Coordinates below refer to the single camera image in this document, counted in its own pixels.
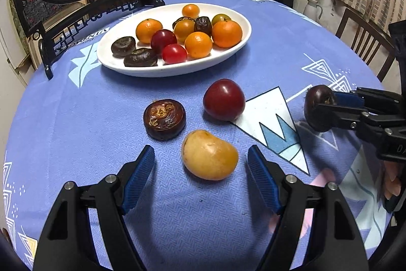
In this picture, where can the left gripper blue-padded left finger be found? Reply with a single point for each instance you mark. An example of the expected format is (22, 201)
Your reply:
(134, 176)

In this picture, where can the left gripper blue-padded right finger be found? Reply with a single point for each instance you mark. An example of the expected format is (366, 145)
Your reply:
(262, 172)

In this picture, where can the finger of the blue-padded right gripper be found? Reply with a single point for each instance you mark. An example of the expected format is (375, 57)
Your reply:
(346, 99)
(347, 118)

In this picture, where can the dark water chestnut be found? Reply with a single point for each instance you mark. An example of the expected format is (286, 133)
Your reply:
(141, 57)
(164, 119)
(315, 116)
(123, 46)
(203, 24)

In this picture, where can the yellow potato-like fruit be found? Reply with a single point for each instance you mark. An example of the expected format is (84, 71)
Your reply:
(208, 157)

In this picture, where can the large dark red plum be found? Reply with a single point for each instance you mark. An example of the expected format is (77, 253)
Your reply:
(224, 100)

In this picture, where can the small red cherry tomato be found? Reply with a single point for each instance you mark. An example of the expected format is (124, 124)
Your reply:
(174, 54)

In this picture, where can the large orange tangerine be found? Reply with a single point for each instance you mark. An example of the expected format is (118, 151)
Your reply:
(226, 34)

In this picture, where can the person's right hand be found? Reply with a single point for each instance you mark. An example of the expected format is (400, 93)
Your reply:
(391, 182)

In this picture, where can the wooden slatted chair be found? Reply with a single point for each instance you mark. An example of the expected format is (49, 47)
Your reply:
(367, 41)

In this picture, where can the blue patterned tablecloth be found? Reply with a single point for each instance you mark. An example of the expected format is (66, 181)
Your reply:
(201, 208)

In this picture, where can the white thermos jug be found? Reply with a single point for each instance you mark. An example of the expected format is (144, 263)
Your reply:
(313, 10)

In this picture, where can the red plum in plate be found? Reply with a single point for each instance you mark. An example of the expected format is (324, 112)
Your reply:
(161, 39)

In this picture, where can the small orange in plate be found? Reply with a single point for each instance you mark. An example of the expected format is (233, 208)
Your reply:
(198, 45)
(146, 29)
(191, 11)

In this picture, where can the dark chestnut in plate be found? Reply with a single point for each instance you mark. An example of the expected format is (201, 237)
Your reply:
(181, 19)

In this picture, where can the white oval plate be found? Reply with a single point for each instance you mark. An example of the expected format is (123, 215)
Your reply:
(167, 15)

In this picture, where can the greenish orange in plate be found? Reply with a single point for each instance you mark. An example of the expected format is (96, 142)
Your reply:
(220, 18)

